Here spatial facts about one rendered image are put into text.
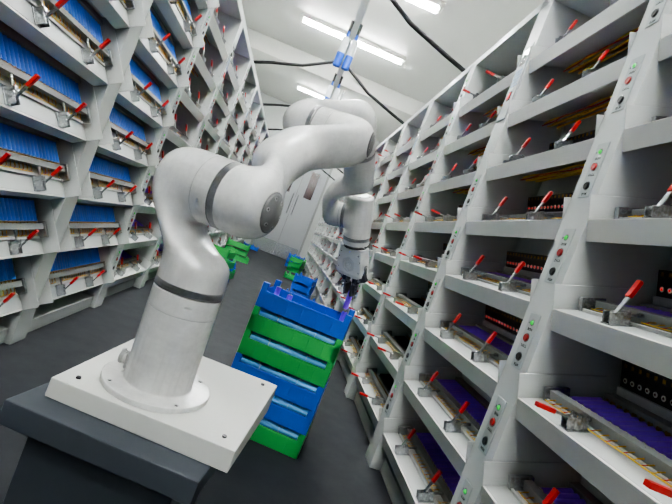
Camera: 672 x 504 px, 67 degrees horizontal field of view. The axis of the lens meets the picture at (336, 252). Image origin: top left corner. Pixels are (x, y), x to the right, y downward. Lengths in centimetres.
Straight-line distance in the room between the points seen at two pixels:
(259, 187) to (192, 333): 27
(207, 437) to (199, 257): 29
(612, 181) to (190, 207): 82
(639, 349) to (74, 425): 86
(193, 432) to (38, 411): 23
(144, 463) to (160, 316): 22
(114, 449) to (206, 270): 30
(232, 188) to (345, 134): 36
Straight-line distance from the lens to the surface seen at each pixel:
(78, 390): 93
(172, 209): 89
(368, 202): 153
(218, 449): 86
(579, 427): 100
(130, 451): 86
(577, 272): 114
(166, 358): 90
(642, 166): 121
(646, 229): 100
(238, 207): 81
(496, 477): 117
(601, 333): 98
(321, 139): 106
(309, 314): 159
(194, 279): 86
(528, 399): 113
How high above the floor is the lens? 68
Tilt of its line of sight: 1 degrees down
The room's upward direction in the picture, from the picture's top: 21 degrees clockwise
